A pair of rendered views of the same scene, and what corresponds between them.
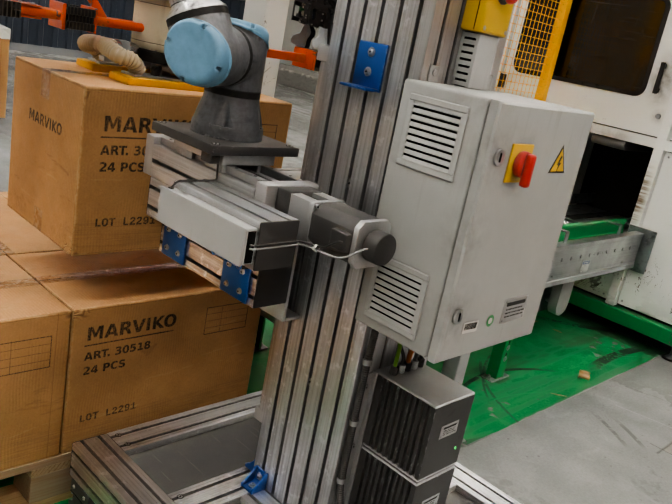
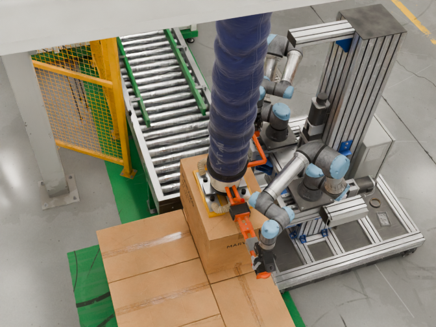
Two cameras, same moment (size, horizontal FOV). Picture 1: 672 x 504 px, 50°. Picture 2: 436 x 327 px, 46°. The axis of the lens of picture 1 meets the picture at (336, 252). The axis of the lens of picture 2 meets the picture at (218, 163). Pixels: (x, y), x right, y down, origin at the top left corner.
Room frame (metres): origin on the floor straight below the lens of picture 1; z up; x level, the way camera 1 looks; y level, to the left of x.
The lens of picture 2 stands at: (1.25, 2.20, 3.46)
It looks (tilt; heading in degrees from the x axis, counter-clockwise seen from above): 50 degrees down; 295
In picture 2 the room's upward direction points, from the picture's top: 5 degrees clockwise
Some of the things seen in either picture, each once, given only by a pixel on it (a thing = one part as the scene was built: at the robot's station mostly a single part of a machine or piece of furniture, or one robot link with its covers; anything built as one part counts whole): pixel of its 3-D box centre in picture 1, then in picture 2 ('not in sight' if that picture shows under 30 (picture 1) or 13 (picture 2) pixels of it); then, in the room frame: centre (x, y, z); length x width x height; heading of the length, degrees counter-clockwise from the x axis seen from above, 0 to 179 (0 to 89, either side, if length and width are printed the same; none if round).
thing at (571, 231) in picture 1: (555, 237); (180, 50); (3.17, -0.94, 0.60); 1.60 x 0.10 x 0.09; 138
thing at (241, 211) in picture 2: (72, 16); (239, 211); (1.78, 0.72, 1.20); 0.10 x 0.08 x 0.06; 46
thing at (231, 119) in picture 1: (229, 110); (311, 186); (1.52, 0.27, 1.09); 0.15 x 0.15 x 0.10
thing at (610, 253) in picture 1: (518, 270); (198, 83); (2.86, -0.75, 0.50); 2.31 x 0.05 x 0.19; 138
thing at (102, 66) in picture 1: (143, 65); (208, 190); (2.03, 0.62, 1.10); 0.34 x 0.10 x 0.05; 136
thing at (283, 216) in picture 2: not in sight; (279, 217); (1.54, 0.85, 1.50); 0.11 x 0.11 x 0.08; 77
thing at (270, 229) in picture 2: not in sight; (269, 231); (1.54, 0.95, 1.50); 0.09 x 0.08 x 0.11; 77
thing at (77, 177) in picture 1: (151, 154); (224, 209); (1.95, 0.55, 0.87); 0.60 x 0.40 x 0.40; 137
